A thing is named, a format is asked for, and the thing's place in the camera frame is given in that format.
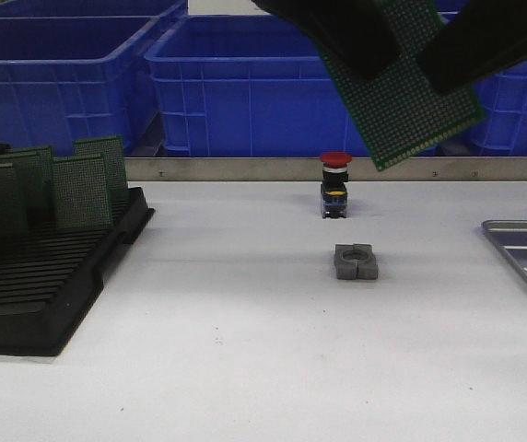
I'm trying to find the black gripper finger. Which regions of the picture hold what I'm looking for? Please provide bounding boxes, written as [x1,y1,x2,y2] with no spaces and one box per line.
[255,0,401,79]
[416,1,527,94]

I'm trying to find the black slotted board rack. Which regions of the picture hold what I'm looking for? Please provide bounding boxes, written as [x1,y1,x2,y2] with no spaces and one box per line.
[0,144,156,357]

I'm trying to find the blue bin back right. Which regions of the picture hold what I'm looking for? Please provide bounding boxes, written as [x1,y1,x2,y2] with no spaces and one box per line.
[435,0,467,14]

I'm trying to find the blue plastic bin right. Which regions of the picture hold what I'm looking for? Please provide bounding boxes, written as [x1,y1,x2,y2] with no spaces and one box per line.
[437,12,527,158]

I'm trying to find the blue plastic bin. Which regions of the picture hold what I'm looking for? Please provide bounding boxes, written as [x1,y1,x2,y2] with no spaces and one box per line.
[0,17,160,156]
[437,12,527,158]
[145,15,369,157]

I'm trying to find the blue plastic bin centre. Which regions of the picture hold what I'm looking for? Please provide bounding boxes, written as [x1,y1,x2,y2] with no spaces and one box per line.
[145,15,369,157]

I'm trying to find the red emergency stop button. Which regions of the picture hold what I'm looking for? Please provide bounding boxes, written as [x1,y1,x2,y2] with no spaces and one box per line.
[319,151,352,219]

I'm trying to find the grey metal clamp block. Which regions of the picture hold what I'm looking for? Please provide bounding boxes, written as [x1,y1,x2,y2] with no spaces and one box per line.
[334,244,379,280]

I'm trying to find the blue plastic bin left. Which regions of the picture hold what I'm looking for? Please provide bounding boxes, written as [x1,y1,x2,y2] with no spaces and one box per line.
[0,17,160,156]

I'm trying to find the blue bin back left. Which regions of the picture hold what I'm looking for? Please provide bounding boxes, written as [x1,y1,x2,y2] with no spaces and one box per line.
[0,0,188,18]

